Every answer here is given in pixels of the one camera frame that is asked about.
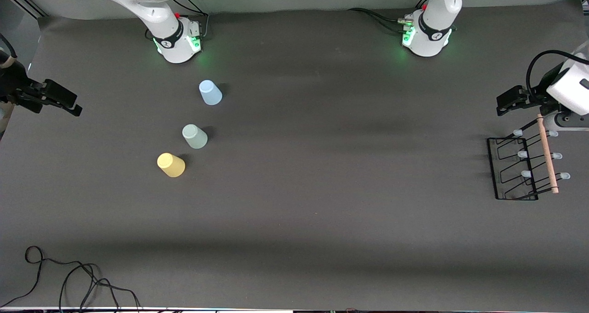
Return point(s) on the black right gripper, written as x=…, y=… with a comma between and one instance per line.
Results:
x=14, y=84

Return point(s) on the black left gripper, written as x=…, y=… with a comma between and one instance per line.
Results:
x=542, y=90

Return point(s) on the yellow plastic cup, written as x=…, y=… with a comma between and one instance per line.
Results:
x=171, y=165

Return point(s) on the pale green plastic cup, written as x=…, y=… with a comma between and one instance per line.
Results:
x=195, y=136

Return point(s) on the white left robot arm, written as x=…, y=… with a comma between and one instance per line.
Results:
x=435, y=14

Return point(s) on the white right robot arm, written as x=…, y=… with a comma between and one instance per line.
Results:
x=152, y=9

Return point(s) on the light blue plastic cup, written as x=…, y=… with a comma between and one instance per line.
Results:
x=210, y=93

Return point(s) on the dark grey table mat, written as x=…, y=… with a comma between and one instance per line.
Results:
x=345, y=234

